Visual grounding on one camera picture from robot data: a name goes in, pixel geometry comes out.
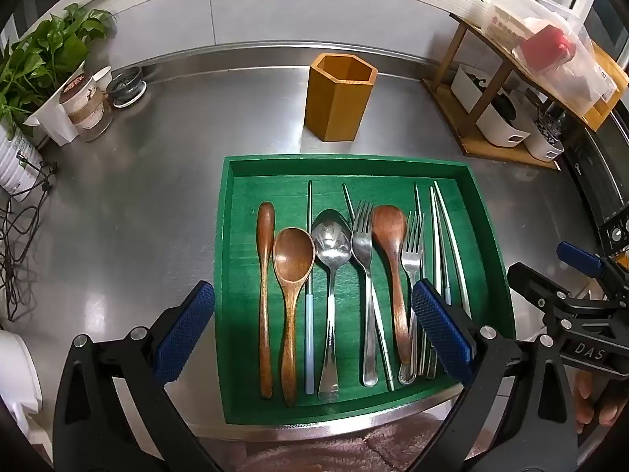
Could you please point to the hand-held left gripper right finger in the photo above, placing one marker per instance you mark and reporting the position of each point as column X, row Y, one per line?
column 440, row 324

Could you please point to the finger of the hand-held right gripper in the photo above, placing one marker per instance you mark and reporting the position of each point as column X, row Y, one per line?
column 580, row 258
column 545, row 292

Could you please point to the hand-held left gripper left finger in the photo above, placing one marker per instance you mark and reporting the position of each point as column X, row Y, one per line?
column 189, row 324

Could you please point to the small metal fork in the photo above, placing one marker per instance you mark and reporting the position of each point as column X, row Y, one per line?
column 412, row 268

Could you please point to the slim wooden spoon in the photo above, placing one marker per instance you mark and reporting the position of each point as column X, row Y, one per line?
column 265, row 280

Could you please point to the large metal fork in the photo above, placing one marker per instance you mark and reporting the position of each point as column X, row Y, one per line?
column 366, row 275

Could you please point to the white chopstick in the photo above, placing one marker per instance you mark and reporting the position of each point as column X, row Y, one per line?
column 433, row 216
column 449, row 236

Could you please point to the green wooden tray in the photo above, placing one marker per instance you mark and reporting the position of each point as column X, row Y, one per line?
column 275, row 187

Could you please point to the hexagonal wooden utensil holder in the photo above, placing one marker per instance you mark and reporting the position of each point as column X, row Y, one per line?
column 334, row 103

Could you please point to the person's right hand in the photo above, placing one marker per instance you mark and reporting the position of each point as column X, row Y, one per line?
column 597, row 403

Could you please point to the black countertop oven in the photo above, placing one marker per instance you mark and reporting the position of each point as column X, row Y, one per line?
column 599, row 177

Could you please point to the reddish wooden spoon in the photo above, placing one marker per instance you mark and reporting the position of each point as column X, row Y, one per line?
column 388, row 228

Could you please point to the white storage basket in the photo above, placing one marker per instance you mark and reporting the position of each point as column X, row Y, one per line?
column 467, row 88
column 501, row 125
column 540, row 142

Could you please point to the large round wooden spoon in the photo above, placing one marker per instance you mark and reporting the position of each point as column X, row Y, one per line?
column 293, row 255

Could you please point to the metal spoon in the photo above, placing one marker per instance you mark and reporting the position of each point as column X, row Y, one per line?
column 331, row 246

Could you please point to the wooden corner shelf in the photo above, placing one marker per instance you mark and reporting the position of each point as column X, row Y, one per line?
column 471, row 128

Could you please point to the white appliance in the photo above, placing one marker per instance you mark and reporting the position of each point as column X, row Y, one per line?
column 17, row 373

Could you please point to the clear plastic container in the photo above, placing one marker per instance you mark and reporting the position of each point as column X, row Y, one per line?
column 585, row 73

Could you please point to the red box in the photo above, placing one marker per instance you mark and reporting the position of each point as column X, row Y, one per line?
column 545, row 49

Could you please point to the white ribbed plant pot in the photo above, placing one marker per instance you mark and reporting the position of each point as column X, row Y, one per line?
column 17, row 162

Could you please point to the white plastic pitcher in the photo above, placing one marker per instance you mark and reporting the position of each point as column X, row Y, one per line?
column 54, row 113

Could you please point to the small white cup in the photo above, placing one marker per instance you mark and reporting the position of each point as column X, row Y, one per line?
column 103, row 78

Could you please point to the green potted plant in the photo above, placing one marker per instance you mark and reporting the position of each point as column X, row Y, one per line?
column 29, row 64

